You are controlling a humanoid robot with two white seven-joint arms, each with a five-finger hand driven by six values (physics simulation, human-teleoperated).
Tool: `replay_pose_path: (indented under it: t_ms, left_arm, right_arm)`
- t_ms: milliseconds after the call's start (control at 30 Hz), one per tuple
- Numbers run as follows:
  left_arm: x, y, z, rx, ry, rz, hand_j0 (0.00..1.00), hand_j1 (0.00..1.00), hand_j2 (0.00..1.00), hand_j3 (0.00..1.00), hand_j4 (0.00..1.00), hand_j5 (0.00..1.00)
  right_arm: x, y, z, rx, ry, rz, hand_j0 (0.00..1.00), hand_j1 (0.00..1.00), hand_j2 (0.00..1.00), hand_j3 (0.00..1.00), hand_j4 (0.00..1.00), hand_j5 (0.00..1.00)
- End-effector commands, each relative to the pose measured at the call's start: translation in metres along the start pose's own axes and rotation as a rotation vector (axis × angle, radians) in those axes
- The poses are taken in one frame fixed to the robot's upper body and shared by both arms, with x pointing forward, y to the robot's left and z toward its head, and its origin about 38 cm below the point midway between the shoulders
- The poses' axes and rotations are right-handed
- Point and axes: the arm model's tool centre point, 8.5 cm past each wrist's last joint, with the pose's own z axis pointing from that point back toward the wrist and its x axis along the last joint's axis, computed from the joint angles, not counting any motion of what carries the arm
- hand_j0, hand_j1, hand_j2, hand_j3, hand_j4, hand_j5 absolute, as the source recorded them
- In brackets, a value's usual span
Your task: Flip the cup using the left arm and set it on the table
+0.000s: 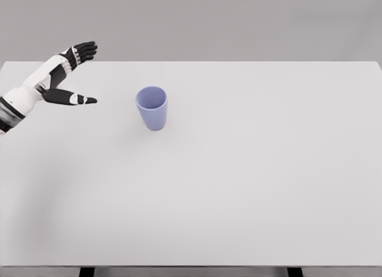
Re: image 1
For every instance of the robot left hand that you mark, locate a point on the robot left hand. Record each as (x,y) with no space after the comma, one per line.
(44,74)

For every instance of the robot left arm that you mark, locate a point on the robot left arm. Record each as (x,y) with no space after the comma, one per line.
(15,104)

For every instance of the lavender plastic cup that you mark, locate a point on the lavender plastic cup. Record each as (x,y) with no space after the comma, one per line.
(152,110)

